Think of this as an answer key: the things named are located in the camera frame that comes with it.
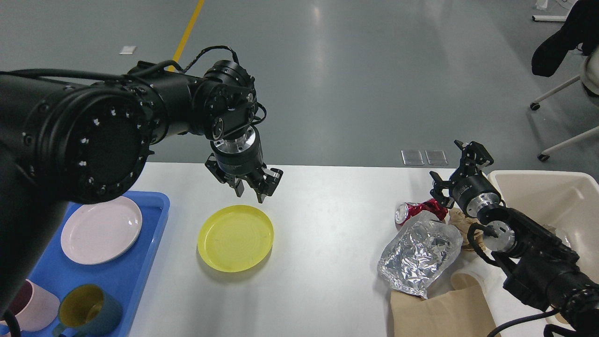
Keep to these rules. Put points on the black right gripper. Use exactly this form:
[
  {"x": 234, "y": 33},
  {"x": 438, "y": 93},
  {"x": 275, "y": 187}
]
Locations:
[{"x": 468, "y": 188}]

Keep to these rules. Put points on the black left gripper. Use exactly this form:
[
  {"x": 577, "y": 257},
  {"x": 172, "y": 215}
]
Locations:
[{"x": 232, "y": 161}]

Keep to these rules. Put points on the yellow plastic plate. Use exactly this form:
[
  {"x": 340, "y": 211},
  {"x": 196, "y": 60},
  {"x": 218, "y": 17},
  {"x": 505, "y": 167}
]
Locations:
[{"x": 235, "y": 238}]

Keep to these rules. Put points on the teal mug yellow inside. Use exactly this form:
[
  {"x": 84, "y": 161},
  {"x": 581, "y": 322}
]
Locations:
[{"x": 89, "y": 310}]

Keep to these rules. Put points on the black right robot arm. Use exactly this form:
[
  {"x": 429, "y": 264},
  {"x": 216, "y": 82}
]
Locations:
[{"x": 541, "y": 271}]

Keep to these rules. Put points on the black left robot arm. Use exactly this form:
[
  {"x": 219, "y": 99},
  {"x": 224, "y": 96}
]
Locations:
[{"x": 85, "y": 137}]

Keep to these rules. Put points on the right floor outlet cover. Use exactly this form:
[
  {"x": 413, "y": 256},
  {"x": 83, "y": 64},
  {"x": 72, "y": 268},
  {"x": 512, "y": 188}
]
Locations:
[{"x": 436, "y": 158}]

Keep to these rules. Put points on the floor outlet cover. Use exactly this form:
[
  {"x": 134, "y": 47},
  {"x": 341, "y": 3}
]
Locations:
[
  {"x": 436, "y": 158},
  {"x": 412, "y": 158}
]

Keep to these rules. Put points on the left floor outlet cover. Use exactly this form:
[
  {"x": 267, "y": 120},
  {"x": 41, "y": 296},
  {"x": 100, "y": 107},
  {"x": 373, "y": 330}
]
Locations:
[{"x": 412, "y": 158}]

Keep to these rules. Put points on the crumpled brown paper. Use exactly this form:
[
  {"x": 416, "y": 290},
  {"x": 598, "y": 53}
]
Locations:
[{"x": 463, "y": 224}]

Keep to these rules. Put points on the crushed red soda can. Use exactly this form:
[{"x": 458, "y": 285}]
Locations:
[{"x": 407, "y": 210}]

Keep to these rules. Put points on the crumpled silver foil bag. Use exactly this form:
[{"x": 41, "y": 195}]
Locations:
[{"x": 417, "y": 256}]

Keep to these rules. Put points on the white paper cup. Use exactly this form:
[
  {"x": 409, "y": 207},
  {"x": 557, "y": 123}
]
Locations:
[{"x": 474, "y": 273}]

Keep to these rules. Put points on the beige plastic bin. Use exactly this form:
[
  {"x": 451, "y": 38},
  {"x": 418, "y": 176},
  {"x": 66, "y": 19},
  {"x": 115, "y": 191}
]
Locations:
[{"x": 566, "y": 201}]

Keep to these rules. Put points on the brown paper bag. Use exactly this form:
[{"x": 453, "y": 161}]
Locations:
[{"x": 458, "y": 313}]

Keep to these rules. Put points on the blue plastic tray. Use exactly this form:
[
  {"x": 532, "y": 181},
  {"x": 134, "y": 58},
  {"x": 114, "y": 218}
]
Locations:
[{"x": 123, "y": 278}]

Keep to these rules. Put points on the pink plastic plate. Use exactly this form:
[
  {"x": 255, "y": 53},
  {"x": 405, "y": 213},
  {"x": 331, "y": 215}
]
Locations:
[{"x": 99, "y": 233}]

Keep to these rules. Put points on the white desk base far right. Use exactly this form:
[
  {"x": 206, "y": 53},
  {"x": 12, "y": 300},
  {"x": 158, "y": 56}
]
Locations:
[{"x": 543, "y": 5}]

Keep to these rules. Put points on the pink plastic mug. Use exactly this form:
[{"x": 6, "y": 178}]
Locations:
[{"x": 34, "y": 307}]

